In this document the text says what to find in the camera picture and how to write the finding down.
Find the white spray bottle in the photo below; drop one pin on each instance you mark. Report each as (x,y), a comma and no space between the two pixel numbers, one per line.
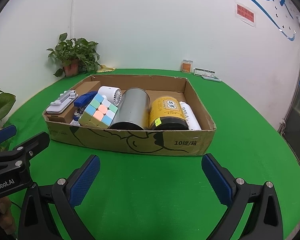
(190,116)

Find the green felt table cover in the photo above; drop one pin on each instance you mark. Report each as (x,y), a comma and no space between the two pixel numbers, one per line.
(152,192)

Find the small orange jar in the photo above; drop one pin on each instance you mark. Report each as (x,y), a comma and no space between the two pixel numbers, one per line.
(187,66)

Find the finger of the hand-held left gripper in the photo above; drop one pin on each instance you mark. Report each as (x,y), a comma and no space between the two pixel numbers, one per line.
(37,140)
(5,133)

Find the potted plant in clay pot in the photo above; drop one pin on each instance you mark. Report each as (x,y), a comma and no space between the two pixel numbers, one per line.
(73,52)

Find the person's left hand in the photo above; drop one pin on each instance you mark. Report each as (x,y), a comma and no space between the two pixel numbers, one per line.
(5,212)

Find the silver metal can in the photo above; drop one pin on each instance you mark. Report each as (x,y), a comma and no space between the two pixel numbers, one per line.
(132,107)

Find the small brown cardboard box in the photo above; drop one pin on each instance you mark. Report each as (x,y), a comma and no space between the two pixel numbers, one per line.
(86,88)

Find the white remote control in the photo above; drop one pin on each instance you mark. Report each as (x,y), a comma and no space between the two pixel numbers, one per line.
(212,78)

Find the cardboard tray box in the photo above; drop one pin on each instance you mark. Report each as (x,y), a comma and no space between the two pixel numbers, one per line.
(152,145)

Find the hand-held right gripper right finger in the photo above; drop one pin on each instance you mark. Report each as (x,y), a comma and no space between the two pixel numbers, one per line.
(217,177)

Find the pastel puzzle cube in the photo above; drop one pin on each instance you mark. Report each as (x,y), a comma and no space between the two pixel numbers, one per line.
(100,112)

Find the white desk name plate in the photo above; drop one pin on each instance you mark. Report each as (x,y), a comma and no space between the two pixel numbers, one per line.
(205,72)

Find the large-leaved green plant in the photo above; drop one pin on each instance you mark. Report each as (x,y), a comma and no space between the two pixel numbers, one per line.
(1,102)

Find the yellow-labelled black jar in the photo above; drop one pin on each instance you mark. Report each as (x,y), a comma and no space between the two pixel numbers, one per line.
(167,110)

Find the yellow fallen leaf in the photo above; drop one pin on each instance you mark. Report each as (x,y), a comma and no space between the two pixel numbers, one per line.
(106,69)

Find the white mini fan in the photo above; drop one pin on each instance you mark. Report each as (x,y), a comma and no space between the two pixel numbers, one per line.
(107,93)

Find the red wall notice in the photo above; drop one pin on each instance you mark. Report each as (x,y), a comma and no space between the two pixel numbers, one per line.
(245,12)

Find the white plastic device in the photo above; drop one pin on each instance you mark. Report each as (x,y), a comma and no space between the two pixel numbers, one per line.
(61,102)

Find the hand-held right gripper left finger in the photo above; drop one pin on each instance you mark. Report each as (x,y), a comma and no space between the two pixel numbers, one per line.
(86,177)

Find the blue stapler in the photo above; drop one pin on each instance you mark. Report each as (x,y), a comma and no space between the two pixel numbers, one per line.
(85,98)

